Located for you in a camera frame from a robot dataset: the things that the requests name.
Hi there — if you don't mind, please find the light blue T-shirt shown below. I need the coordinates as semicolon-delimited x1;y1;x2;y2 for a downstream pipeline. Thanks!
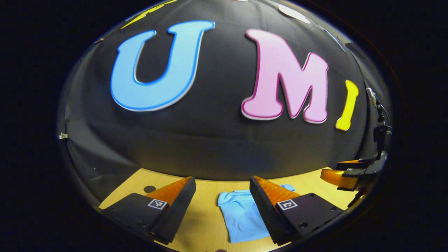
218;184;296;244

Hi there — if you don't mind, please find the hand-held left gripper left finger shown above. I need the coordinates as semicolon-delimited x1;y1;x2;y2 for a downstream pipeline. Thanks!
100;176;197;245

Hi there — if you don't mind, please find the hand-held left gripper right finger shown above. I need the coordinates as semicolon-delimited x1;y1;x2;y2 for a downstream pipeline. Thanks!
249;176;347;246

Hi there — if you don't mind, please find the black backdrop cloth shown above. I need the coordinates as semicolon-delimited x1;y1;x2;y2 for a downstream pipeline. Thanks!
58;0;389;210

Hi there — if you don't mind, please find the black tripod stand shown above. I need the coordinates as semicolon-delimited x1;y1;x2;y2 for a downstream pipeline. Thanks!
366;87;392;154

